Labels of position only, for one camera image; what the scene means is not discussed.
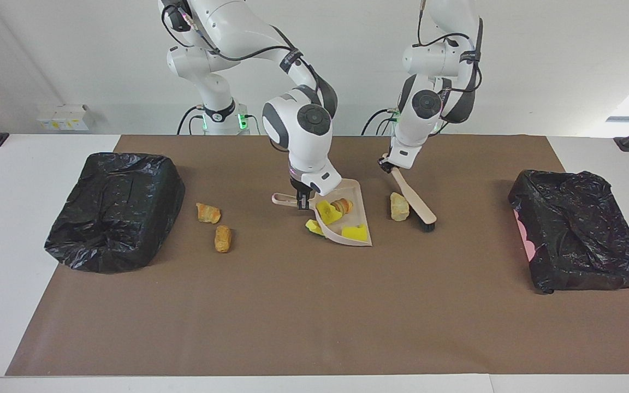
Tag white wall socket box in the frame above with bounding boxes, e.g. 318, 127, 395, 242
36, 105, 91, 132

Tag pink bin with black bag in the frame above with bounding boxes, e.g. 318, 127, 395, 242
508, 170, 629, 295

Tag orange croissant piece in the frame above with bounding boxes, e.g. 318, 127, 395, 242
195, 203, 222, 224

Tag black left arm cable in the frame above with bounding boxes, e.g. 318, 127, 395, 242
416, 0, 484, 94

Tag brown table mat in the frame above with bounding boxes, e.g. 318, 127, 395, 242
6, 135, 629, 376

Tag black base cable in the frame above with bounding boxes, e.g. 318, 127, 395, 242
177, 105, 206, 135
361, 108, 401, 135

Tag beige hand brush black bristles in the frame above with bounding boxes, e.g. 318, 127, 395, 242
390, 166, 437, 233

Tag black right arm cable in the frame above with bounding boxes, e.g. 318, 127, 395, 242
159, 0, 337, 118

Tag beige plastic dustpan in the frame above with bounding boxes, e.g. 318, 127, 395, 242
271, 178, 373, 247

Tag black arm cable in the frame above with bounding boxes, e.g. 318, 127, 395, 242
159, 0, 337, 118
416, 0, 484, 94

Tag black bag lined bin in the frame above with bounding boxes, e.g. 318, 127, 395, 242
44, 152, 186, 273

